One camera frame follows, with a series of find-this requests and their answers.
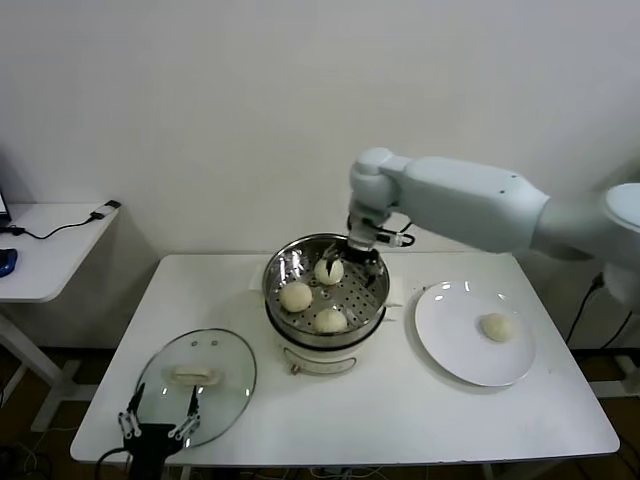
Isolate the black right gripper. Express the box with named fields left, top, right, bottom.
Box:
left=320, top=239, right=384, bottom=291

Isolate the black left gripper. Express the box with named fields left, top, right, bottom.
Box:
left=117, top=382, right=204, bottom=480

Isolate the white steamed baozi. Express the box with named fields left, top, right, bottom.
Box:
left=313, top=256, right=345, bottom=286
left=278, top=281, right=314, bottom=314
left=480, top=312, right=515, bottom=344
left=312, top=307, right=348, bottom=335

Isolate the glass lid with cream handle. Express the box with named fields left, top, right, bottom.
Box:
left=133, top=328, right=258, bottom=450

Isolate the stainless steel steamer basket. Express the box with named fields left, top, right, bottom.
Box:
left=248, top=232, right=404, bottom=349

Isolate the white electric cooker base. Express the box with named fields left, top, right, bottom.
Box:
left=264, top=299, right=404, bottom=375

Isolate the white round plate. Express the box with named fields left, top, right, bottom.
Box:
left=413, top=279, right=537, bottom=387

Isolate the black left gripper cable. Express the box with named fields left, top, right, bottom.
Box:
left=96, top=447, right=134, bottom=480

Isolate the black cable on side table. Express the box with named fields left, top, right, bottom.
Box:
left=0, top=212, right=106, bottom=242

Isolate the black wall power cable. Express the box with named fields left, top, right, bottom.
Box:
left=564, top=272, right=636, bottom=351

